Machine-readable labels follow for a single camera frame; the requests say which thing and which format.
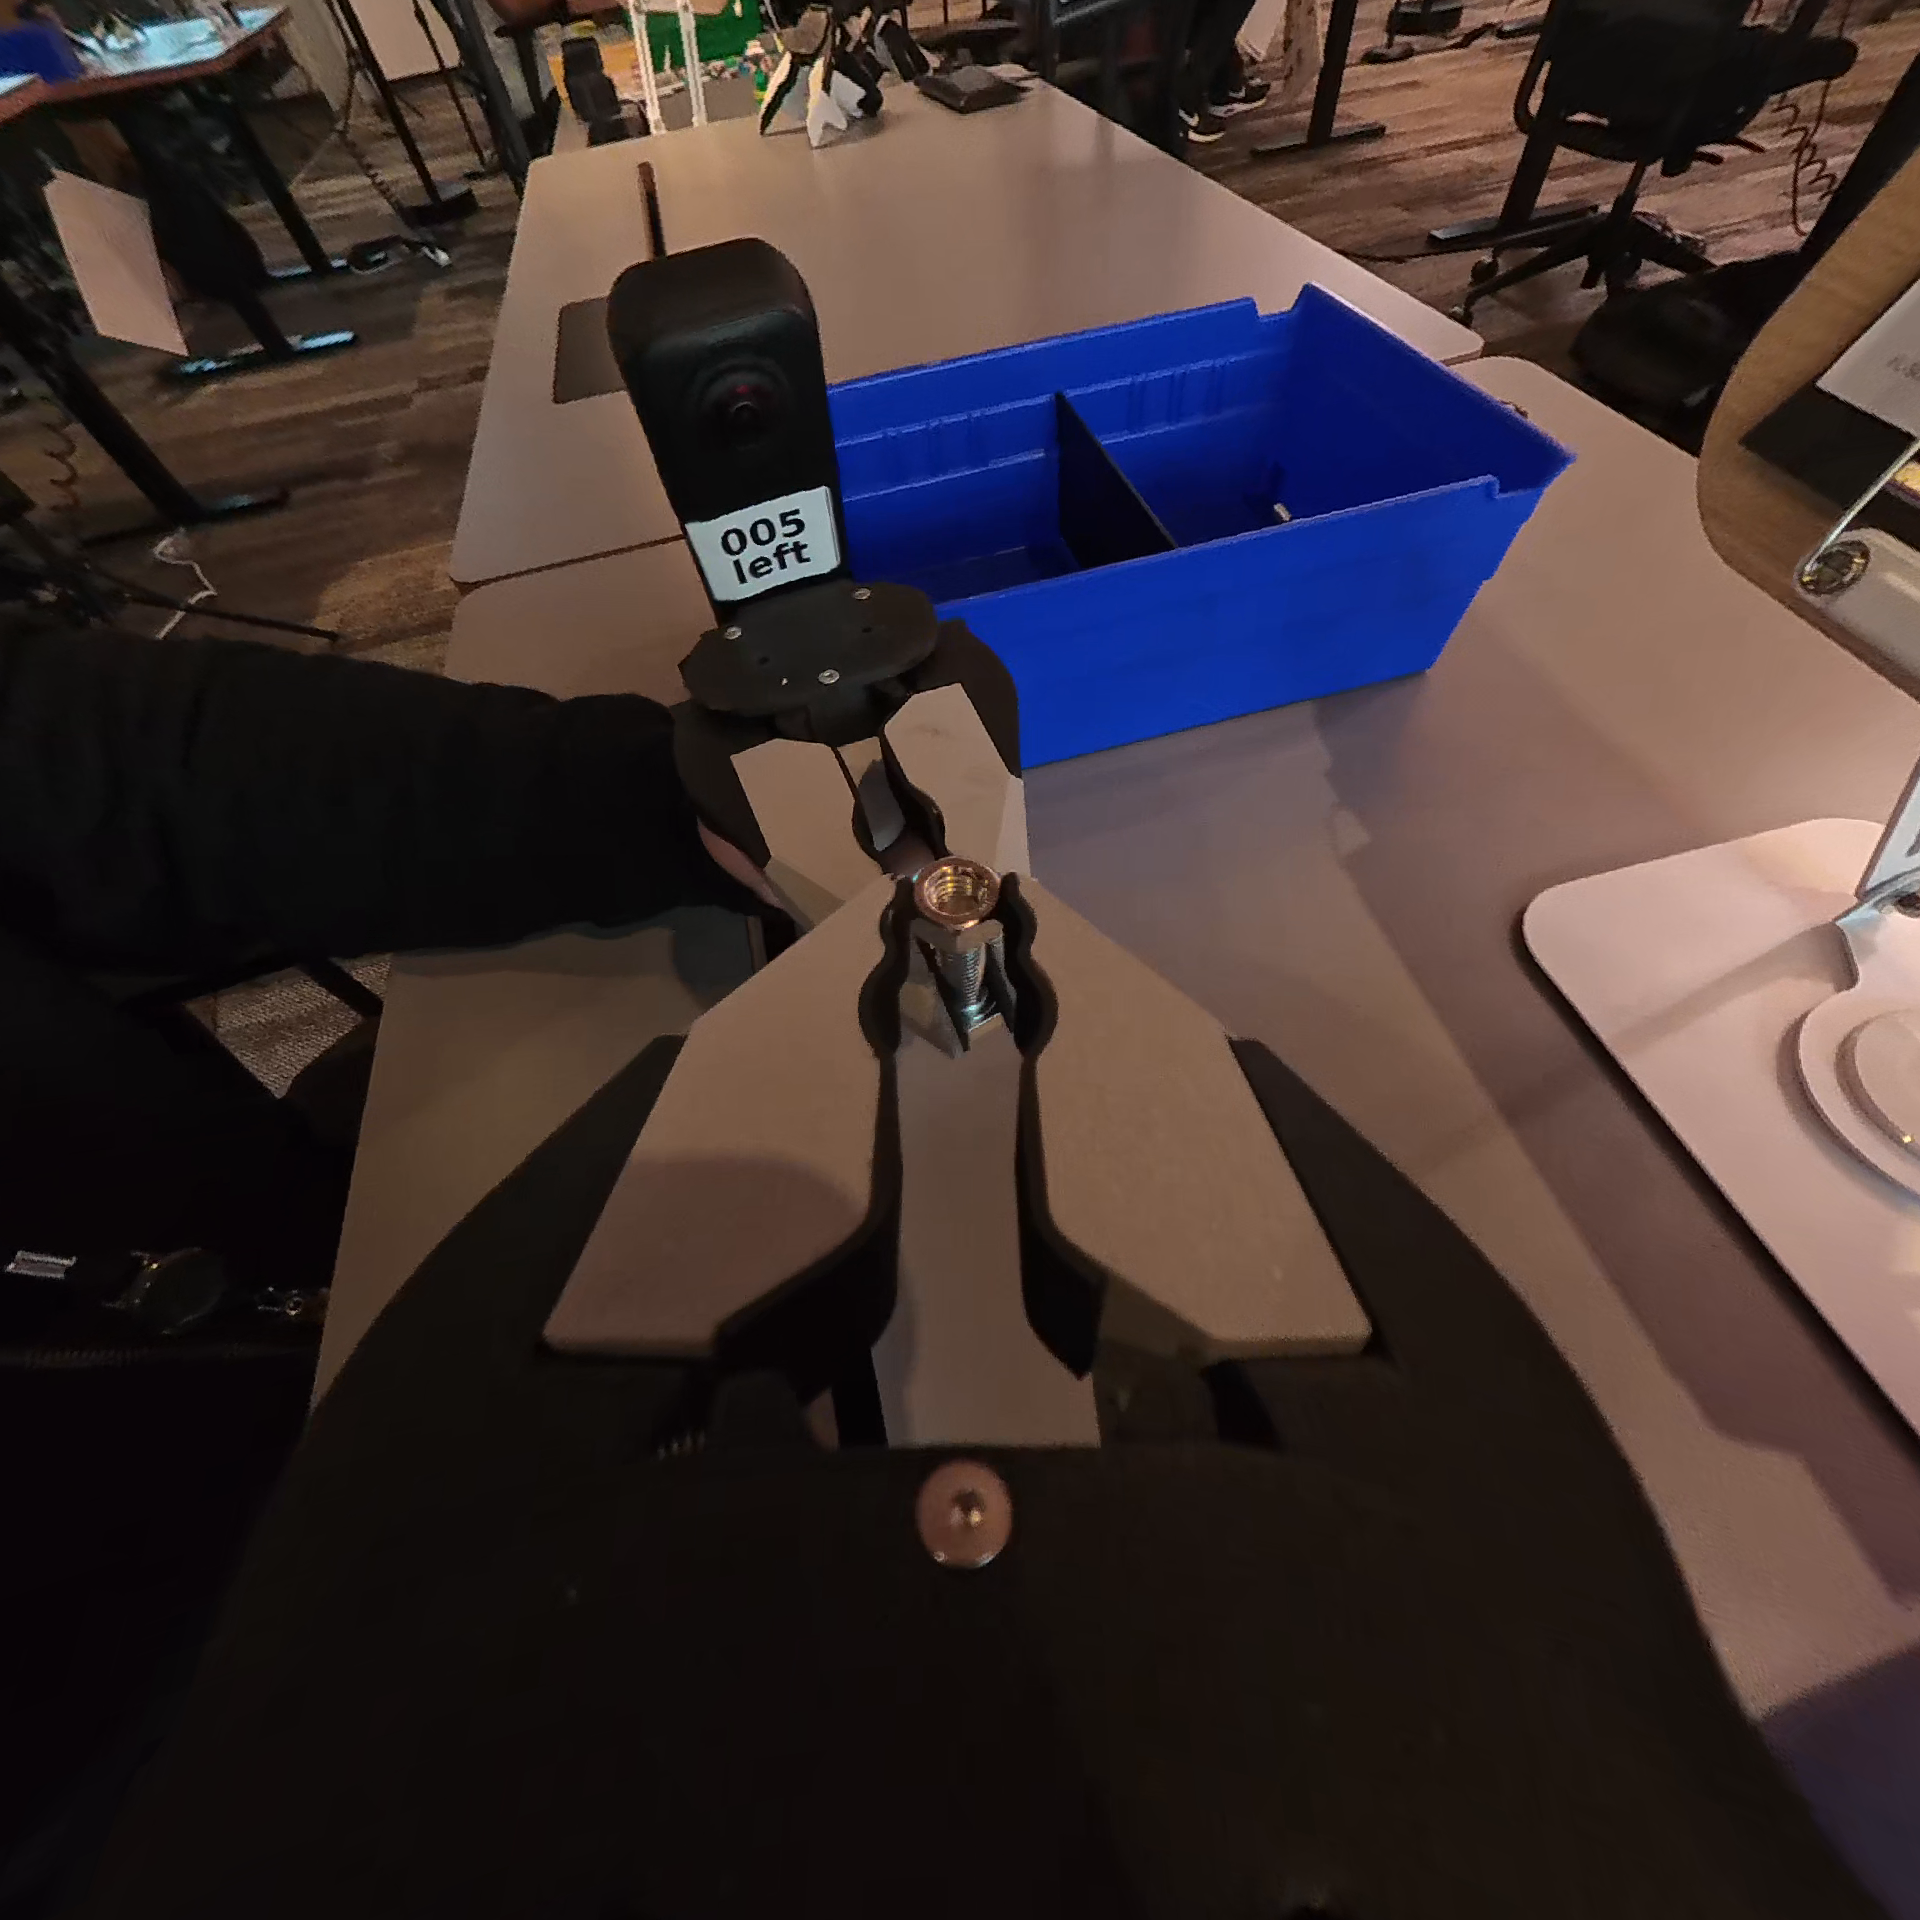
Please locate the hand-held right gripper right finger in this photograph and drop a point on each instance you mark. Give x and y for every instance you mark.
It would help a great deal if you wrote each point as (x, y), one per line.
(1185, 1185)

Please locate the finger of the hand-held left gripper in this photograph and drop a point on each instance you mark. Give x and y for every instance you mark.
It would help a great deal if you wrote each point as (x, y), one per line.
(803, 810)
(967, 763)

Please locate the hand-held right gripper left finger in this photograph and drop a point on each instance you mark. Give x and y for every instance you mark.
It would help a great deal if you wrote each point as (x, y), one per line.
(734, 1185)

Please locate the steel hex nut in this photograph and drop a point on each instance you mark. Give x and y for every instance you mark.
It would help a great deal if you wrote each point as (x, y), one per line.
(948, 926)

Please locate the blue bin with black divider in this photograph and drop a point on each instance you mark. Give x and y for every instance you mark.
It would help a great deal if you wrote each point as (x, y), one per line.
(1200, 646)

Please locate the person's left forearm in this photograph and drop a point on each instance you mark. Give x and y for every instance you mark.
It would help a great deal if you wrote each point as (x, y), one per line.
(376, 795)

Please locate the person's left hand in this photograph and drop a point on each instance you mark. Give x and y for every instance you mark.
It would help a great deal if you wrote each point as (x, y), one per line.
(734, 874)

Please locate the black white gripper tool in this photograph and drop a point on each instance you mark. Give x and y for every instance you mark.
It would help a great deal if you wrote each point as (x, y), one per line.
(826, 90)

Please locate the white tabletop stand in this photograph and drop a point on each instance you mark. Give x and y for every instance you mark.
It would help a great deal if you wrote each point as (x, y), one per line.
(1681, 975)

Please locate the white hanging paper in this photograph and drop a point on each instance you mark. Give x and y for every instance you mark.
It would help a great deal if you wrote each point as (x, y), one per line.
(112, 264)

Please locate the wooden desk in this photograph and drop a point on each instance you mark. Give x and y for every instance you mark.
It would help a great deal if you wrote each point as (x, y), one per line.
(180, 44)

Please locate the person's dark clothing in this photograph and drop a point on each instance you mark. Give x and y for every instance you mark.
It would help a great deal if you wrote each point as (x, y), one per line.
(119, 1499)

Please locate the black bag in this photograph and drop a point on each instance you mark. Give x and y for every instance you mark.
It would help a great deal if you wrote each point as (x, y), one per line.
(1681, 346)

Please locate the black mesh office chair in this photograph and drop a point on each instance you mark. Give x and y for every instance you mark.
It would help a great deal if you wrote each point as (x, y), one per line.
(1664, 76)

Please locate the printed instruction sheet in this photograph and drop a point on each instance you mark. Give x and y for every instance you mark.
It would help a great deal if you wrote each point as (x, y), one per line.
(1881, 368)

